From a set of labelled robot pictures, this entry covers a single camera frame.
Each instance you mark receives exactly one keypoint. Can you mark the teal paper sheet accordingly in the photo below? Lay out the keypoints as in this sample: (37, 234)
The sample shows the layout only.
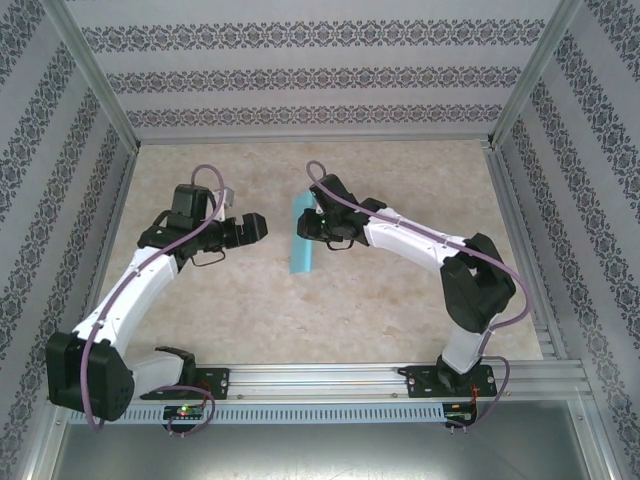
(302, 255)

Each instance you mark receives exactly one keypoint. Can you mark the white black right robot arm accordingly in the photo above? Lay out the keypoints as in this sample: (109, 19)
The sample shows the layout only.
(400, 235)

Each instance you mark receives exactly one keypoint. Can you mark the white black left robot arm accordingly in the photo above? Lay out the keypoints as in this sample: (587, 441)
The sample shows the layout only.
(140, 290)

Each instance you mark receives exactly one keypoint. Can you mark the grey metal sheet panel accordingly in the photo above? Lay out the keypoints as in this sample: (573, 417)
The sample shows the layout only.
(320, 450)

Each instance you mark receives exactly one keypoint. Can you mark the left circuit board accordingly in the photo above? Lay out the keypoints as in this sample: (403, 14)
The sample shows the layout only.
(182, 412)

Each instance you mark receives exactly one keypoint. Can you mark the circuit board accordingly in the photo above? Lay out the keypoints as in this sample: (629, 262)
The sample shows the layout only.
(182, 412)
(460, 416)

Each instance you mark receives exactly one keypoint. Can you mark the right circuit board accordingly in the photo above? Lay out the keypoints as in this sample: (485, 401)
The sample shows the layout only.
(460, 416)

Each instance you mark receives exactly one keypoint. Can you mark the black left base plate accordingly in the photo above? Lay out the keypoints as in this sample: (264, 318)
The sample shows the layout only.
(215, 382)

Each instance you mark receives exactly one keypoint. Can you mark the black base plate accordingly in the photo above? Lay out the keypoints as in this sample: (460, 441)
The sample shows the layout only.
(420, 382)
(215, 382)

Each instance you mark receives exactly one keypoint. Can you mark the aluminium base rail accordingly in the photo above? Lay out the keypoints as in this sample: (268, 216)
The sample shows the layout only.
(320, 382)

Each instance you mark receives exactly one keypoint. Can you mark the aluminium frame post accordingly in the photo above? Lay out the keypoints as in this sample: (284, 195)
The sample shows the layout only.
(95, 75)
(535, 70)

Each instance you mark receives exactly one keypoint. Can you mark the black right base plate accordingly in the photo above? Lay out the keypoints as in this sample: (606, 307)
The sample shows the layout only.
(420, 382)

